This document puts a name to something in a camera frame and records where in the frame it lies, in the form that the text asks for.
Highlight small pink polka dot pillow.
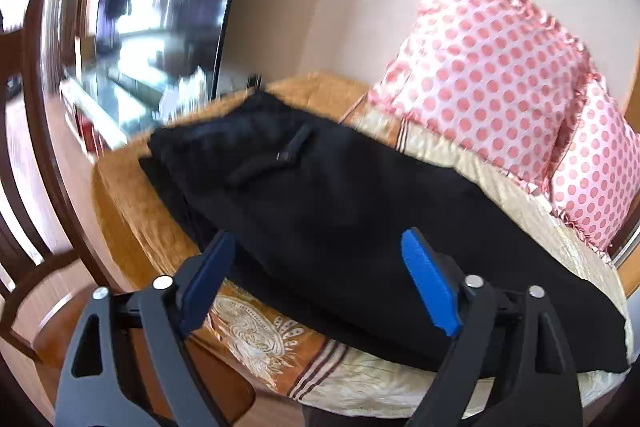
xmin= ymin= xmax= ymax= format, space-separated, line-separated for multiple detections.
xmin=542 ymin=74 xmax=640 ymax=258

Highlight dark wooden chair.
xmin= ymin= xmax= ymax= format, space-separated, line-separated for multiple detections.
xmin=0 ymin=0 xmax=118 ymax=363

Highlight large wall mirror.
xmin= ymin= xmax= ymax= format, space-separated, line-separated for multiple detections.
xmin=42 ymin=0 xmax=263 ymax=152

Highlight bed with golden bedspread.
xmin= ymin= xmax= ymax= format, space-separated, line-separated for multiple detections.
xmin=91 ymin=72 xmax=636 ymax=418

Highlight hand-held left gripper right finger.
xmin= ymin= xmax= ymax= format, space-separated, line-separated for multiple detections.
xmin=400 ymin=228 xmax=586 ymax=427

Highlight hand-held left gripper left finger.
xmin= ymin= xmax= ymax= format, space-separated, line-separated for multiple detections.
xmin=54 ymin=229 xmax=237 ymax=427

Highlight black pants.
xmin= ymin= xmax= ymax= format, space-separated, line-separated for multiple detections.
xmin=138 ymin=91 xmax=631 ymax=374

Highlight large pink polka dot pillow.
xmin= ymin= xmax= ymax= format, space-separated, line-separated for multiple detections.
xmin=367 ymin=0 xmax=596 ymax=188

